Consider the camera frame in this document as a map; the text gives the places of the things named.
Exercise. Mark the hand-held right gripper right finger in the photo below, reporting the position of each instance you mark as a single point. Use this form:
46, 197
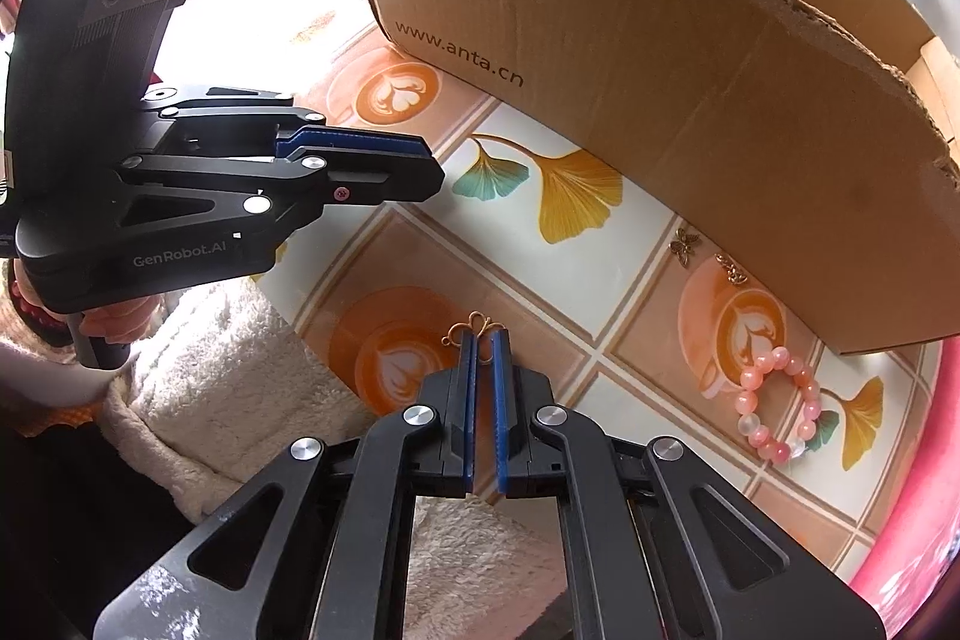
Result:
501, 422

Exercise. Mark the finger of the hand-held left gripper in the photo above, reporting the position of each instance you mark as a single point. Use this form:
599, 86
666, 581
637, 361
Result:
352, 141
390, 179

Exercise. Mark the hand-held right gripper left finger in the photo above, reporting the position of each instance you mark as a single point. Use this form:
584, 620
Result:
469, 422

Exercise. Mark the gold butterfly outline charm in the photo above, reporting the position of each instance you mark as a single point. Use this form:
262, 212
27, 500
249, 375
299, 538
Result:
474, 319

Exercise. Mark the brown cardboard box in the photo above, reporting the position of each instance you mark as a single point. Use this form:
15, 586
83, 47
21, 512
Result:
675, 48

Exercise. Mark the person's left forearm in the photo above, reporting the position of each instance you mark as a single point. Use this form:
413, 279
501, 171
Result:
45, 362

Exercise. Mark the person's left hand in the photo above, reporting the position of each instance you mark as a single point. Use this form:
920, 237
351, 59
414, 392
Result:
142, 317

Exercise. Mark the white fluffy towel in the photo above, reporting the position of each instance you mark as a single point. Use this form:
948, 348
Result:
225, 385

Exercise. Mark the bronze filigree butterfly charm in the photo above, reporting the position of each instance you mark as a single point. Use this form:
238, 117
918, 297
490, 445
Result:
684, 248

